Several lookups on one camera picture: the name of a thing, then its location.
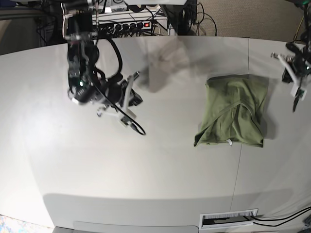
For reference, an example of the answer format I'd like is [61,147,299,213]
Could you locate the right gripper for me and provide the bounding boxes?
[100,79,143,108]

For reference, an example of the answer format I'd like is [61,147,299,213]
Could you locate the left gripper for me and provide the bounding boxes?
[281,56,311,83]

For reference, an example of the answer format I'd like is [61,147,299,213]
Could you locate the green T-shirt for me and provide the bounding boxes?
[193,74,269,148]

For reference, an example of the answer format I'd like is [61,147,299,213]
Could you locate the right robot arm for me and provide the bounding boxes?
[60,0,143,107]

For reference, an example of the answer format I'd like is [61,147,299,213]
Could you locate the black power strip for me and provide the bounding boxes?
[99,21,156,38]

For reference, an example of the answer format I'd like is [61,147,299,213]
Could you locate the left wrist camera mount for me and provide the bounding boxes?
[271,52,309,101]

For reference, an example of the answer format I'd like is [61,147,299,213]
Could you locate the yellow cable on floor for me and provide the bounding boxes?
[292,14,306,44]

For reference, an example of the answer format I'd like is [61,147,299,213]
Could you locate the grey metal table frame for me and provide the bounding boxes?
[160,4,179,36]

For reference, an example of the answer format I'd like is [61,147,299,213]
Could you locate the black cable at grommet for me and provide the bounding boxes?
[251,206,311,227]

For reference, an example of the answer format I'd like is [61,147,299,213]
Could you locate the table cable grommet slot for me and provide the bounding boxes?
[199,209,258,230]

